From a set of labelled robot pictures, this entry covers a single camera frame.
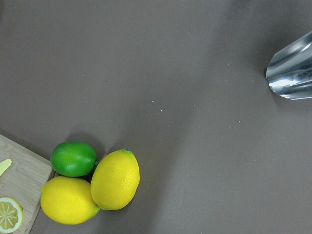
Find wooden cutting board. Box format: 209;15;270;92
0;135;55;234

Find yellow lemon outer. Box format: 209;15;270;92
91;148;140;211

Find upper lemon slice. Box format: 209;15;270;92
0;197;23;234

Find yellow lemon near board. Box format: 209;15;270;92
40;175;100;225

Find green lime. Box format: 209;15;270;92
50;141;98;177

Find metal ice scoop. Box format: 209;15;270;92
266;32;312;100

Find yellow plastic knife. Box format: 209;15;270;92
0;158;12;176

